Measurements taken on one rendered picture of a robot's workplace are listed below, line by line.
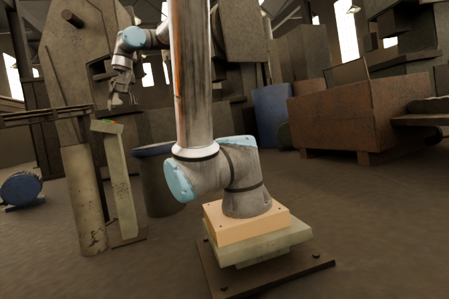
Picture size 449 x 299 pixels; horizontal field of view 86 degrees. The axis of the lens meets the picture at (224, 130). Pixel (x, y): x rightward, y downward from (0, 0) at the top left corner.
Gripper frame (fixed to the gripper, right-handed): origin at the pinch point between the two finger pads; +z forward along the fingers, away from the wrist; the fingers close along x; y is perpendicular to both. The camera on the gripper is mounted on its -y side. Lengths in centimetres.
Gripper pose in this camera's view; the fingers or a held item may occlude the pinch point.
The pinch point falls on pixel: (108, 107)
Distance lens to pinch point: 128.1
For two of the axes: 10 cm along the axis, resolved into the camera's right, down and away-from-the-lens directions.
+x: -2.8, -0.1, 9.6
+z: -1.7, 9.8, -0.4
